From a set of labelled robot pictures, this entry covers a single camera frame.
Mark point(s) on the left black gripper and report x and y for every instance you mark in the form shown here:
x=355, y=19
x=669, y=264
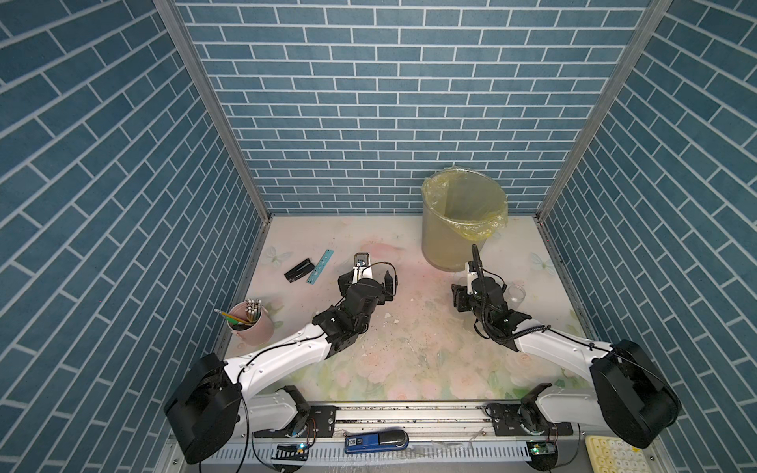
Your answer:
x=379, y=297

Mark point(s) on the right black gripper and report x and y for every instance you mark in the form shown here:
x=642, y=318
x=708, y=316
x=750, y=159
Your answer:
x=459, y=294

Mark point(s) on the white lidded rice jar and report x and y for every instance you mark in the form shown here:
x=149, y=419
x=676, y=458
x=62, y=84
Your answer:
x=514, y=295

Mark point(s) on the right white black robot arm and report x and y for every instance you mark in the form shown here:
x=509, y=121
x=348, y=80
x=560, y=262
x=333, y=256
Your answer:
x=628, y=394

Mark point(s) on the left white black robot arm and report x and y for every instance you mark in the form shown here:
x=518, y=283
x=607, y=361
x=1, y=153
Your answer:
x=215, y=394

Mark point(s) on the teal ruler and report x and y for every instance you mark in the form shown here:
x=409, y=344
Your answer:
x=319, y=267

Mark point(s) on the black stapler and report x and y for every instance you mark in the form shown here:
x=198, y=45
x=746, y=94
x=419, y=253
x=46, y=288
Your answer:
x=301, y=270

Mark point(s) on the beige bin with yellow bag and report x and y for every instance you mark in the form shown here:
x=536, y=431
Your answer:
x=462, y=208

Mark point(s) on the pink pen holder cup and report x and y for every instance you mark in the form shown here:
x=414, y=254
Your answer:
x=249, y=321

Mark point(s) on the blue black handheld device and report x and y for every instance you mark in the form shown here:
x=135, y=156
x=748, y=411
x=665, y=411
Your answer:
x=377, y=442

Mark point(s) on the yellow egg tray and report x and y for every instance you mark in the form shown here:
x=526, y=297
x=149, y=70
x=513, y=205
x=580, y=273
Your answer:
x=612, y=455

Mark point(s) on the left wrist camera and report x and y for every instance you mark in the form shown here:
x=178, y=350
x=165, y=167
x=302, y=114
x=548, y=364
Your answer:
x=361, y=266

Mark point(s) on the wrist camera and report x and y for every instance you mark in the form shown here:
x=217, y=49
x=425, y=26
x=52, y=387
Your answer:
x=361, y=266
x=471, y=276

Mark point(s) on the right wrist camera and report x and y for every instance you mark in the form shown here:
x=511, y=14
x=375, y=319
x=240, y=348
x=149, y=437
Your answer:
x=471, y=276

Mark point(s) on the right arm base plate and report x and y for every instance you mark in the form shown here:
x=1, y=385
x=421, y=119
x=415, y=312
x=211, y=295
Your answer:
x=513, y=420

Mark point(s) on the white slotted cable duct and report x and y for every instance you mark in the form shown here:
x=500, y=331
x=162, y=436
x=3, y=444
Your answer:
x=334, y=454

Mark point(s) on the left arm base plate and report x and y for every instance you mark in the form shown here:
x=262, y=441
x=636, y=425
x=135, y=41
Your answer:
x=320, y=417

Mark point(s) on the aluminium mounting rail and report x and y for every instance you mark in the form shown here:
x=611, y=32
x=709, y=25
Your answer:
x=422, y=420

